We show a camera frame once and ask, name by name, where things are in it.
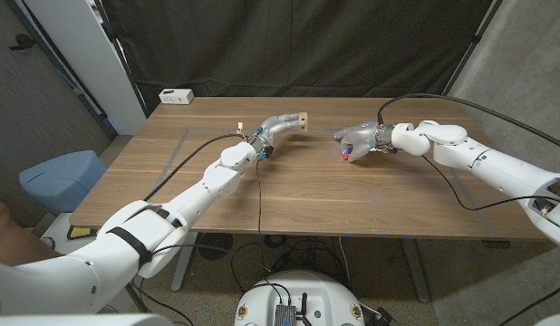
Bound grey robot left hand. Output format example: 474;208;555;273
252;112;306;155

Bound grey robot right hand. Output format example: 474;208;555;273
333;120;394;163

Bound black backdrop curtain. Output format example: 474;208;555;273
101;0;506;114

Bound white power strip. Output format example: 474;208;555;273
158;88;195;106

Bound round black floor fan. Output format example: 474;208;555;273
197;232;234;261

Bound grey table leg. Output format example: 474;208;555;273
170;231;199;292
400;238;431;303

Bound black backdrop stand pole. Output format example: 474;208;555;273
441;0;506;98
92;0;150;119

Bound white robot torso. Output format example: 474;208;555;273
234;270;366;326

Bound black antenna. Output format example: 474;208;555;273
295;292;311;326

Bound grey electronics box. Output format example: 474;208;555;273
274;303;298;326

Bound yellow and black floor item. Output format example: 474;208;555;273
66;225;102;241

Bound blue-grey stool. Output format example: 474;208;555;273
19;149;108;216

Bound person's bare leg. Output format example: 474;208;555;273
0;197;63;268

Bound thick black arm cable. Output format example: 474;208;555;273
142;132;245;202
376;92;560;153

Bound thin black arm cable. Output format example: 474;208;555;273
143;158;270;273
420;154;560;212

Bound white floor cable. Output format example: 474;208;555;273
337;235;352;284

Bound black floor cable loop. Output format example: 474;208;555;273
229;235;349;295

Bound black door handle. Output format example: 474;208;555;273
8;34;35;51

